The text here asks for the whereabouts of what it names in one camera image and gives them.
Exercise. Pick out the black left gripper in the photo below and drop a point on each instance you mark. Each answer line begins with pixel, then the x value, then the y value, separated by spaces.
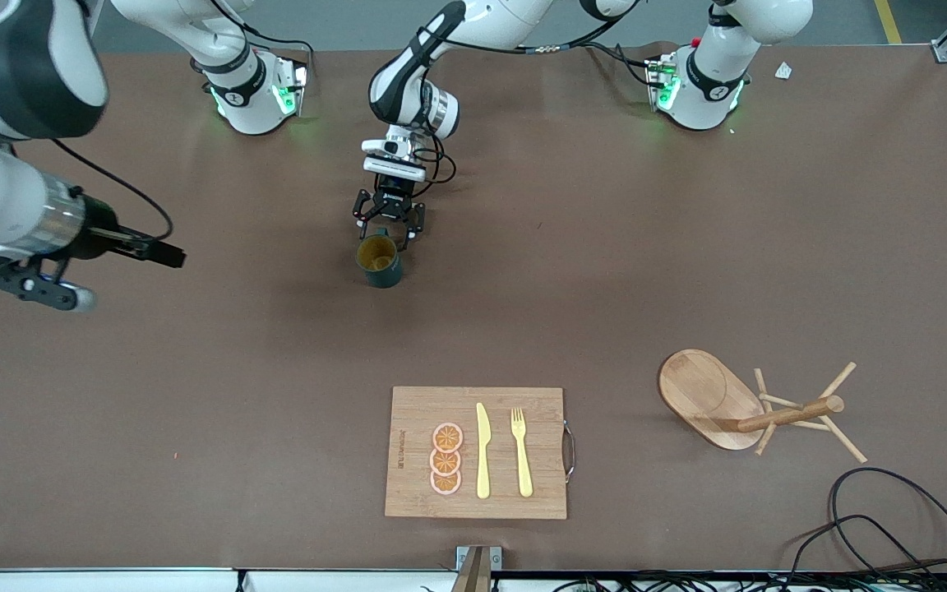
pixel 392 200

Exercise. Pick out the white table edge rail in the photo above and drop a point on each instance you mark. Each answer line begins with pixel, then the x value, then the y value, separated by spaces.
pixel 112 582

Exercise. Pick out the metal table edge bracket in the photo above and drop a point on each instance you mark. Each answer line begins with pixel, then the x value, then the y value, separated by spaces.
pixel 478 567

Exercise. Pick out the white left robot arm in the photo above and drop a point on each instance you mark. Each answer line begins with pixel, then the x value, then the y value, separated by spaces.
pixel 720 82

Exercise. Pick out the wooden mug tree stand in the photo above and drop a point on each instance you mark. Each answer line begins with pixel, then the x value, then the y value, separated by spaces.
pixel 699 390

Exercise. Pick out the orange slice toy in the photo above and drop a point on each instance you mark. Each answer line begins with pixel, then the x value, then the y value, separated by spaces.
pixel 445 462
pixel 447 437
pixel 445 483

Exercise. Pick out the white paper scrap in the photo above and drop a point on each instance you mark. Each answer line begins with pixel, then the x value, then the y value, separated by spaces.
pixel 783 71

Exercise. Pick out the yellow plastic fork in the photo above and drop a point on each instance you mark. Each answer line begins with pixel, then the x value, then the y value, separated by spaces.
pixel 523 460

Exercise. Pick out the yellow plastic knife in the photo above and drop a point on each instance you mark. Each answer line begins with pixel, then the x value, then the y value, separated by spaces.
pixel 483 452

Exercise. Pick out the dark teal cup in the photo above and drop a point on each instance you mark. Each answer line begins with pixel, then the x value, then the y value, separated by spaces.
pixel 376 256

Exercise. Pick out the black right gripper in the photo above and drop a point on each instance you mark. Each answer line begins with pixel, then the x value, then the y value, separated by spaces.
pixel 100 228

